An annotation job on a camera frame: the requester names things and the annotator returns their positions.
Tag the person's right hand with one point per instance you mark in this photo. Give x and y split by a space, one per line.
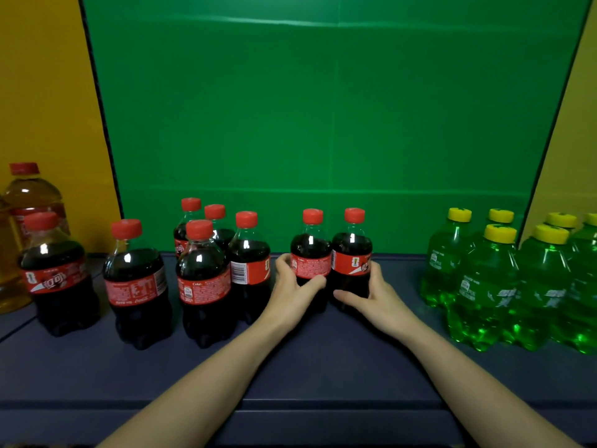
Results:
382 305

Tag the person's left hand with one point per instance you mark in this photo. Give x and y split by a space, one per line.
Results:
287 298

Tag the person's left thumb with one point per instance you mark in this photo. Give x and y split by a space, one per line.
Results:
311 284

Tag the person's right thumb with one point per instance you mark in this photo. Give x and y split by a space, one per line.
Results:
350 298

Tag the small red-capped cola bottle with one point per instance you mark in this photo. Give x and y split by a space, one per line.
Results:
352 247
311 247

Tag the person's right forearm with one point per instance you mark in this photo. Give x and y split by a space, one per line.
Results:
471 391

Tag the person's left forearm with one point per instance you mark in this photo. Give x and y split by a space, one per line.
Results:
210 382

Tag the row of dark cola bottles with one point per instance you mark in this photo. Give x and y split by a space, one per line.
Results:
203 284

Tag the cluster of green soda bottles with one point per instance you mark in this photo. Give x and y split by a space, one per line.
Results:
485 284

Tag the amber tea bottle red cap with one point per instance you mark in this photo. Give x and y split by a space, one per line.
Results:
30 195

